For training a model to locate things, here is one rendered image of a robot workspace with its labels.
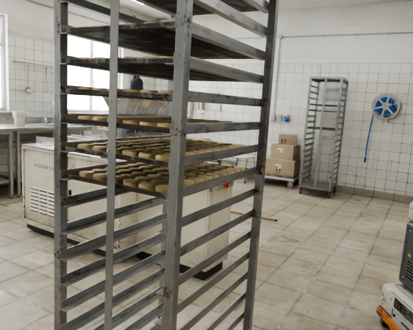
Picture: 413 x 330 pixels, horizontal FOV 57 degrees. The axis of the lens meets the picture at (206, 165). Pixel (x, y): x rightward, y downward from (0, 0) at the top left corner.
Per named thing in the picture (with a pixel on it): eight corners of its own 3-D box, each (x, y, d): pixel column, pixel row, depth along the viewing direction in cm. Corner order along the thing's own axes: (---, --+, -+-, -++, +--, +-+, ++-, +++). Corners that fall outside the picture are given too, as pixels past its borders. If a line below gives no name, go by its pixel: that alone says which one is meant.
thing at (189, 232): (134, 258, 320) (137, 152, 306) (160, 247, 349) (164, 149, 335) (204, 283, 283) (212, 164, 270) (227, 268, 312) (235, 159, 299)
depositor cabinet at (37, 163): (22, 230, 370) (21, 144, 357) (82, 215, 430) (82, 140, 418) (118, 266, 304) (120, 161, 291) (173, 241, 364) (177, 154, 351)
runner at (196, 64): (258, 83, 154) (259, 76, 153) (265, 84, 153) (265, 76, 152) (164, 64, 99) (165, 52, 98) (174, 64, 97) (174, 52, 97)
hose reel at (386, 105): (393, 164, 602) (402, 93, 585) (391, 165, 588) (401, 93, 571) (364, 161, 622) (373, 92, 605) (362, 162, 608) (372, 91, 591)
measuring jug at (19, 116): (27, 127, 499) (27, 111, 496) (10, 126, 495) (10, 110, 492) (30, 126, 513) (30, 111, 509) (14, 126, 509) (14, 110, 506)
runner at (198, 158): (253, 150, 158) (254, 143, 158) (259, 151, 157) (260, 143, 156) (160, 167, 103) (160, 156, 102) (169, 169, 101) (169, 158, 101)
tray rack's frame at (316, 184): (306, 185, 661) (317, 80, 634) (337, 190, 638) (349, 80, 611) (297, 192, 604) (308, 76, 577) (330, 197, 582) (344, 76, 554)
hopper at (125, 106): (101, 114, 308) (101, 96, 306) (147, 114, 355) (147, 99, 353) (128, 116, 293) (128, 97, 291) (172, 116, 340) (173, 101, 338)
